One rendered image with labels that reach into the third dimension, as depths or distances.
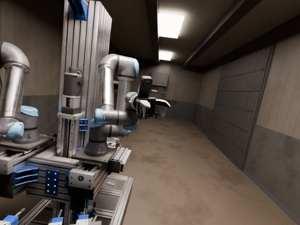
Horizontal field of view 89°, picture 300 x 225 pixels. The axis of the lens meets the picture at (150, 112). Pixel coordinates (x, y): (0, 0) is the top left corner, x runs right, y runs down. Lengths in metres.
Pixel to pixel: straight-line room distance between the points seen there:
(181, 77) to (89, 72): 7.79
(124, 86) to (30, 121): 0.66
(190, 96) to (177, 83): 1.06
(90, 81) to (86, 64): 0.12
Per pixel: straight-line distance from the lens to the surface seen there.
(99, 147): 1.04
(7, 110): 0.89
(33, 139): 1.29
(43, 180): 1.30
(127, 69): 0.99
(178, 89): 8.74
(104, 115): 0.74
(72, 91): 1.16
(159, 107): 0.57
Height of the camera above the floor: 1.50
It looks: 8 degrees down
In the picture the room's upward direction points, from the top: 8 degrees clockwise
